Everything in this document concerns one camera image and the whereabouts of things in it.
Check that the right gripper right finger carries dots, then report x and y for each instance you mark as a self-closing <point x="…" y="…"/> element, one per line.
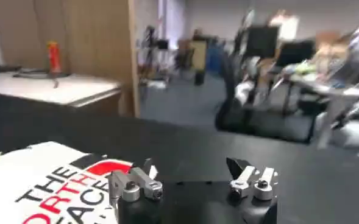
<point x="252" y="181"/>

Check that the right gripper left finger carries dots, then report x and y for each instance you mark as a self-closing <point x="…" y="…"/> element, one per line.
<point x="145" y="182"/>

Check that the white printed t-shirt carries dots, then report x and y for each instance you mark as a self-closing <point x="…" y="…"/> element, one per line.
<point x="30" y="179"/>

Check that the black office chair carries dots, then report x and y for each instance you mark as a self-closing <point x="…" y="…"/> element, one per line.
<point x="243" y="121"/>

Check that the black trash bin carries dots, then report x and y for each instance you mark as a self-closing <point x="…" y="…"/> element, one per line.
<point x="199" y="77"/>

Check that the white standing desk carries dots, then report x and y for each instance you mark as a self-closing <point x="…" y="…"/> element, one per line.
<point x="334" y="91"/>

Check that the white side table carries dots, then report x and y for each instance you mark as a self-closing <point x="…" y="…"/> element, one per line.
<point x="60" y="88"/>

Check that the black monitor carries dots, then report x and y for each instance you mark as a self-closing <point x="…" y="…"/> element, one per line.
<point x="262" y="41"/>

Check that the red cylindrical can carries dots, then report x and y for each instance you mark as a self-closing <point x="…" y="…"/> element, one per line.
<point x="54" y="58"/>

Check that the wooden partition wall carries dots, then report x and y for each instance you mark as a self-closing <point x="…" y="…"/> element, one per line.
<point x="97" y="36"/>

